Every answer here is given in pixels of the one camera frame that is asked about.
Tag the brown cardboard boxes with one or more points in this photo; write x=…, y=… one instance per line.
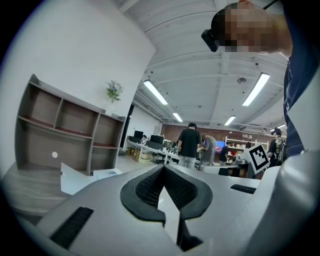
x=140, y=155

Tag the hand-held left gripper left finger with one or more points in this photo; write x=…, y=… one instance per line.
x=112, y=225

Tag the black head-worn camera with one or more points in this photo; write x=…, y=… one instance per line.
x=211, y=40

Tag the white office desk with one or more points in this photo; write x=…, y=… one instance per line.
x=160, y=152

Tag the person's navy shirt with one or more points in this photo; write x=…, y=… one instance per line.
x=302, y=87

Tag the blue lit screen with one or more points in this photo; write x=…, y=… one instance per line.
x=220, y=144

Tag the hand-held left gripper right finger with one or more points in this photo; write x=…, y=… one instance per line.
x=225, y=200

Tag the white round hole cover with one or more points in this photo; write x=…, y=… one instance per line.
x=54, y=154

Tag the white plant vase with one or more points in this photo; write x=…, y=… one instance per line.
x=110, y=108

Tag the grey wooden shelf unit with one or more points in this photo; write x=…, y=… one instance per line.
x=75, y=135

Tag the white paper sheet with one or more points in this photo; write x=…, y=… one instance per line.
x=72, y=180

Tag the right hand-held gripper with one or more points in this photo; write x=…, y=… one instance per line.
x=258, y=157

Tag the ceiling light panel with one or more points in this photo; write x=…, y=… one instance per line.
x=177, y=117
x=256, y=88
x=155, y=91
x=277, y=127
x=230, y=120

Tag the green potted plant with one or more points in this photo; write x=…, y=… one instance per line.
x=113, y=90

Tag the white storage rack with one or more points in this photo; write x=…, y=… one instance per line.
x=240, y=143

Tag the black computer monitor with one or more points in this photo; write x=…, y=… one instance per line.
x=138, y=133
x=157, y=139

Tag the person's head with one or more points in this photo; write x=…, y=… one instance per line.
x=250, y=27

